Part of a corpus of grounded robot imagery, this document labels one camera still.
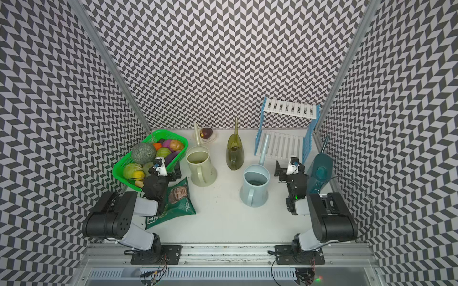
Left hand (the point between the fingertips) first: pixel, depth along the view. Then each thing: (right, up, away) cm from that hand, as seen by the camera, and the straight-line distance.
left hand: (169, 162), depth 90 cm
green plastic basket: (-12, +14, +15) cm, 24 cm away
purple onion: (-7, +10, +14) cm, 19 cm away
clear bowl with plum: (+15, +15, +22) cm, 31 cm away
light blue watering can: (+43, -6, -14) cm, 46 cm away
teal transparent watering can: (+80, -6, +4) cm, 81 cm away
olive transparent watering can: (+34, +5, +2) cm, 34 cm away
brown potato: (0, +9, +9) cm, 13 cm away
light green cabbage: (-6, +5, +7) cm, 10 cm away
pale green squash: (-21, -3, 0) cm, 21 cm away
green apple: (-12, -3, 0) cm, 13 cm away
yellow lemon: (-14, -6, -3) cm, 15 cm away
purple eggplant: (-2, +2, +3) cm, 4 cm away
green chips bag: (+8, -18, -10) cm, 22 cm away
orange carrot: (-12, +9, +13) cm, 20 cm away
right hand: (+60, 0, 0) cm, 60 cm away
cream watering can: (+20, -3, -13) cm, 24 cm away
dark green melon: (-13, +5, 0) cm, 14 cm away
